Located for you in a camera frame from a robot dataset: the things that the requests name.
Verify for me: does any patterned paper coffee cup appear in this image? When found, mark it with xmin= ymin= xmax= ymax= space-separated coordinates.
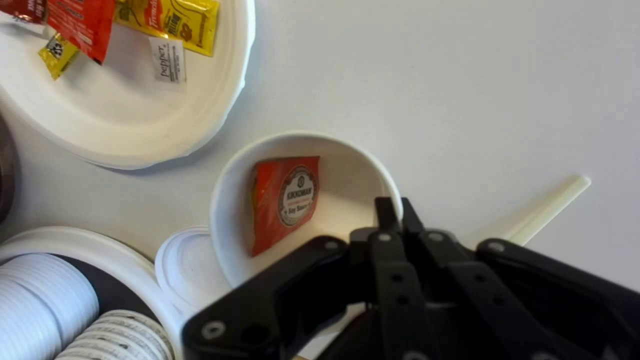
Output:
xmin=207 ymin=129 xmax=406 ymax=290

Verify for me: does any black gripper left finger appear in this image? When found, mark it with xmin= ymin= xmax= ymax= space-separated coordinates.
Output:
xmin=182 ymin=196 xmax=429 ymax=360

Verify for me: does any white plastic stirrer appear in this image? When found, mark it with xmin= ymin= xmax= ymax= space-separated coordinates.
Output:
xmin=502 ymin=172 xmax=594 ymax=248

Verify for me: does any white label packet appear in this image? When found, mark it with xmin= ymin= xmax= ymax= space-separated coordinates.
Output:
xmin=145 ymin=33 xmax=190 ymax=85

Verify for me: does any red packet with round logo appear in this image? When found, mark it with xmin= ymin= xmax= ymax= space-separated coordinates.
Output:
xmin=248 ymin=153 xmax=322 ymax=259

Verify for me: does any stack of white lids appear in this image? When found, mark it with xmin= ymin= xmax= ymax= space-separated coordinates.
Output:
xmin=0 ymin=252 xmax=101 ymax=360

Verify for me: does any small yellow sachet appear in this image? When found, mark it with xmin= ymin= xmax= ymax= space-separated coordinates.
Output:
xmin=35 ymin=31 xmax=81 ymax=81

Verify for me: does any white plastic cup lid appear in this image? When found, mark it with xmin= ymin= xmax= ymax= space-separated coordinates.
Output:
xmin=151 ymin=226 xmax=233 ymax=316

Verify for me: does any white paper plate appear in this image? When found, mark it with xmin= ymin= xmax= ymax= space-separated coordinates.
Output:
xmin=0 ymin=0 xmax=258 ymax=172

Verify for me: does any yellow condiment packet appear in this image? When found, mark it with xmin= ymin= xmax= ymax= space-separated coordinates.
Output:
xmin=112 ymin=0 xmax=221 ymax=59

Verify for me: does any stack of patterned paper cups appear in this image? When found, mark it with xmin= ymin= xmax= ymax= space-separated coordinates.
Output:
xmin=53 ymin=307 xmax=175 ymax=360

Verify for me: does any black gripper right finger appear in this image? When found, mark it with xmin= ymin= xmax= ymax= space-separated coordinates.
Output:
xmin=400 ymin=198 xmax=640 ymax=360

